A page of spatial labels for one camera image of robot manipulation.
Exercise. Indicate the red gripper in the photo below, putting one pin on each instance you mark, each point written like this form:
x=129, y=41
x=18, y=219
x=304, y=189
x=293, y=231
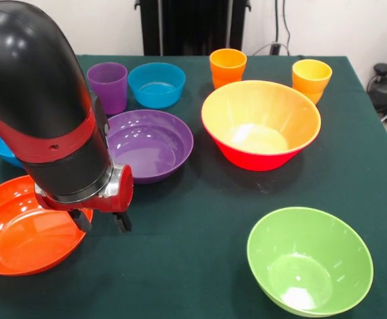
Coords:
x=123, y=196

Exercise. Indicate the red bowl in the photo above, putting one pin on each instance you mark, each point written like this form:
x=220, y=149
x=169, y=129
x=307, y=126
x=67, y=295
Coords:
x=30, y=242

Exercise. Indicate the purple bowl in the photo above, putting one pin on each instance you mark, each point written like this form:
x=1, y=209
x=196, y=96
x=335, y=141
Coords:
x=153, y=149

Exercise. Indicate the pink bowl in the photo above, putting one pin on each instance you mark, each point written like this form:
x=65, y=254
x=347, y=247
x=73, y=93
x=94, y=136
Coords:
x=256, y=163

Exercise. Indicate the large orange bowl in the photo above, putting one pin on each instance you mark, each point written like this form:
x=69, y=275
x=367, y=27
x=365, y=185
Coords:
x=263, y=113

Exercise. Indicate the green bowl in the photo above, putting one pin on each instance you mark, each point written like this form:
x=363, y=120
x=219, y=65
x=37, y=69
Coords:
x=310, y=266

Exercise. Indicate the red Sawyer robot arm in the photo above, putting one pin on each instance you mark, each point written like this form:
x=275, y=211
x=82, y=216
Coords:
x=30, y=99

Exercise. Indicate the dark green table cloth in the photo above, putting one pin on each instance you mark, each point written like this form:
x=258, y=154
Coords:
x=193, y=266

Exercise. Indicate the purple cup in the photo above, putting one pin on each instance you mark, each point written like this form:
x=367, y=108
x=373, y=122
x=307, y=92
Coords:
x=110, y=89

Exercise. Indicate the small blue bowl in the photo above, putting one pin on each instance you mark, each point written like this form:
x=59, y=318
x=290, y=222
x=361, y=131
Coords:
x=155, y=89

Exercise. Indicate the orange cup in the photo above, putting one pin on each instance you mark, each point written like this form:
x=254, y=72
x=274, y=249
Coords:
x=228, y=68

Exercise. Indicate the yellow cup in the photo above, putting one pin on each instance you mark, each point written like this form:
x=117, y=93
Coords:
x=310, y=83

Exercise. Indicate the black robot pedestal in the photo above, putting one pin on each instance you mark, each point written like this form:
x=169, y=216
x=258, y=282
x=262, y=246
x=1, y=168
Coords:
x=187, y=26

